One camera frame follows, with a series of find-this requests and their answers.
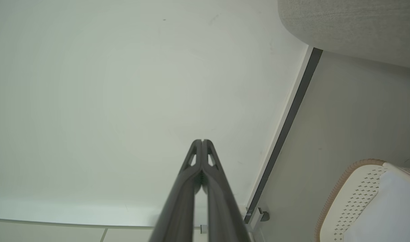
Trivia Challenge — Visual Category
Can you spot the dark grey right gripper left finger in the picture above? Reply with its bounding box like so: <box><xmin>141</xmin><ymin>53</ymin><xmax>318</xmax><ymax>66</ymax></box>
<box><xmin>149</xmin><ymin>139</ymin><xmax>203</xmax><ymax>242</ymax></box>

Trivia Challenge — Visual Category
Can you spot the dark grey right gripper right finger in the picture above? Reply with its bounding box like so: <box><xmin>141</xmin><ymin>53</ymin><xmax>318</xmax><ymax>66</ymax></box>
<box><xmin>202</xmin><ymin>139</ymin><xmax>252</xmax><ymax>242</ymax></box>

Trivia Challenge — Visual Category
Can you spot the white perforated laundry basket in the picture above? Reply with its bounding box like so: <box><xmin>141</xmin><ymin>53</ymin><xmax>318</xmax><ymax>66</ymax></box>
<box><xmin>314</xmin><ymin>159</ymin><xmax>410</xmax><ymax>242</ymax></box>

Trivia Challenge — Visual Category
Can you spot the dark grey baseboard strip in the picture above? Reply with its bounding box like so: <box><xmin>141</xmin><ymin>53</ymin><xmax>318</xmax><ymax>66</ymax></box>
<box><xmin>244</xmin><ymin>48</ymin><xmax>323</xmax><ymax>225</ymax></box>

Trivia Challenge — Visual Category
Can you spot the white cloth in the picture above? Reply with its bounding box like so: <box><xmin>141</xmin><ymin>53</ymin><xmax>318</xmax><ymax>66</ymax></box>
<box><xmin>343</xmin><ymin>170</ymin><xmax>410</xmax><ymax>242</ymax></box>

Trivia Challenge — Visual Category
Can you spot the grey fabric sofa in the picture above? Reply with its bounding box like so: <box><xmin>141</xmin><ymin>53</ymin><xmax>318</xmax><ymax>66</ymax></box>
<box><xmin>277</xmin><ymin>0</ymin><xmax>410</xmax><ymax>70</ymax></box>

